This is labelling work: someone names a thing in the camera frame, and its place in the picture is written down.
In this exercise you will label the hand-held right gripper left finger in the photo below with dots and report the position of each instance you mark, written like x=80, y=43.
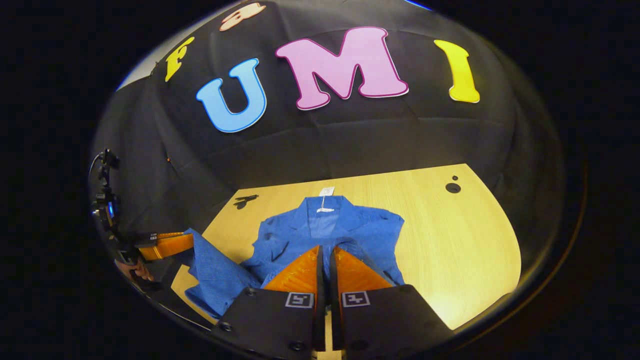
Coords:
x=320, y=325

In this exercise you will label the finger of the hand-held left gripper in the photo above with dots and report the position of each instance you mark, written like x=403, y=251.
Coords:
x=170, y=247
x=160, y=235

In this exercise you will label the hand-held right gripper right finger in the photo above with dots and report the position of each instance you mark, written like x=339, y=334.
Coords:
x=336, y=325

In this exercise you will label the blue jacket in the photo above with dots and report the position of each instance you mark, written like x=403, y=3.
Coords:
x=290, y=235

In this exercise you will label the black clip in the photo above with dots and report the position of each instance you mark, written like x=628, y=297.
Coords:
x=244, y=201

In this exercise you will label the black round table grommet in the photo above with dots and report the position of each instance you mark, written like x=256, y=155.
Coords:
x=453, y=187

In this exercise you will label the black backdrop cloth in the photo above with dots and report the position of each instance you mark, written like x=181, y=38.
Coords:
x=350, y=135

